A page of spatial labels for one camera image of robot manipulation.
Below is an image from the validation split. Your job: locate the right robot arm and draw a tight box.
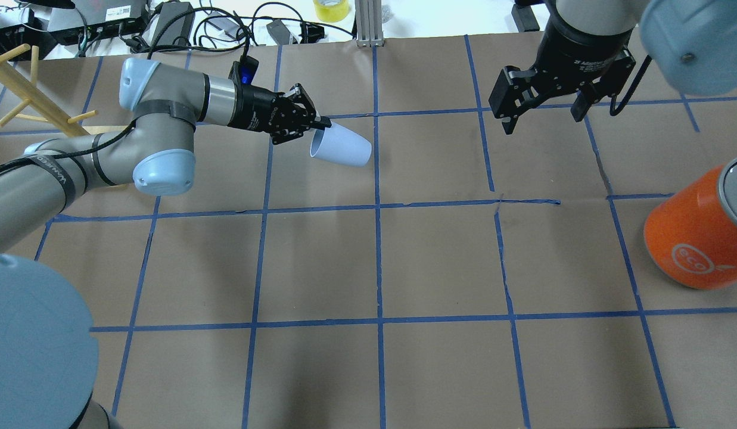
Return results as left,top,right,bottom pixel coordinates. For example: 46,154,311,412
489,1,737,134

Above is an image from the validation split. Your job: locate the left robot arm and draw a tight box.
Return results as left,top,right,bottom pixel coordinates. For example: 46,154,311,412
0,58,334,428

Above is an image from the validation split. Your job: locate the orange round container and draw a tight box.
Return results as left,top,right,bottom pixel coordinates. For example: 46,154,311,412
643,158,737,290

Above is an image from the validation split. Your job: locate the light blue plastic cup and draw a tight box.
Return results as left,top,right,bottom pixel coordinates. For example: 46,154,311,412
309,123,373,167

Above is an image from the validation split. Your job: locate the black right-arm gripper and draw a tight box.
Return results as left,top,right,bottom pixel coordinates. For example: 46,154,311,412
489,17,635,135

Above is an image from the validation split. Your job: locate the wooden cup rack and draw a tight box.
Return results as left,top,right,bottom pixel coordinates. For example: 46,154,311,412
0,43,126,138

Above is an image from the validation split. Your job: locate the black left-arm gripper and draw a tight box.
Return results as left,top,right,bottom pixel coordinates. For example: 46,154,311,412
228,57,332,145

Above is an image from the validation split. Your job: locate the black power adapter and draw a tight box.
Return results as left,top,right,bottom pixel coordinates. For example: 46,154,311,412
151,1,194,47

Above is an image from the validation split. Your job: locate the aluminium frame post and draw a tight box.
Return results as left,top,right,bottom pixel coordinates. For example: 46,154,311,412
354,0,385,47

